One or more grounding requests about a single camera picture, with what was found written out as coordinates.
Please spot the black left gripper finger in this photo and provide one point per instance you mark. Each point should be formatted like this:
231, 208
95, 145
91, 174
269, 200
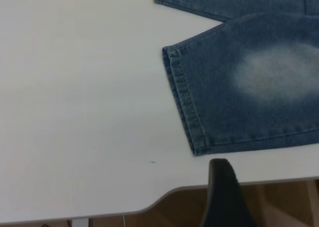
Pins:
224, 199

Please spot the blue washed denim pants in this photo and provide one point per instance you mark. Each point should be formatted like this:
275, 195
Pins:
249, 112

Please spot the white table leg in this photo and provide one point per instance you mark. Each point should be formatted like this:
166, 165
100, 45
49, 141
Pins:
80, 223

